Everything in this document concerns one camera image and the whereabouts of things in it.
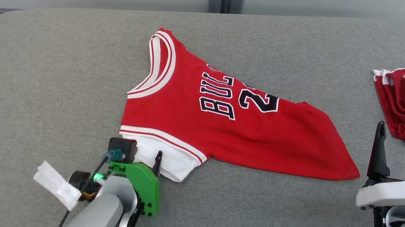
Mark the red Bulls basketball jersey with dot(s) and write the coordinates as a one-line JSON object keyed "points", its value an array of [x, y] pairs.
{"points": [[222, 138]]}

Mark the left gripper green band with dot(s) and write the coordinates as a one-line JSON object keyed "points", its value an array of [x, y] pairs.
{"points": [[142, 186]]}

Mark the white tape label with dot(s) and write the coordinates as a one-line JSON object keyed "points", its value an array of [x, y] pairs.
{"points": [[55, 184]]}

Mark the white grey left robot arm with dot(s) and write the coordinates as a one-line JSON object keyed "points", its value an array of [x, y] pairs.
{"points": [[101, 215]]}

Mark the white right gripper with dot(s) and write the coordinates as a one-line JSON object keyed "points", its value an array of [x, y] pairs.
{"points": [[393, 193]]}

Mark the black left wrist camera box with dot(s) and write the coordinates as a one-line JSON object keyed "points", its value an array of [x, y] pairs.
{"points": [[125, 146]]}

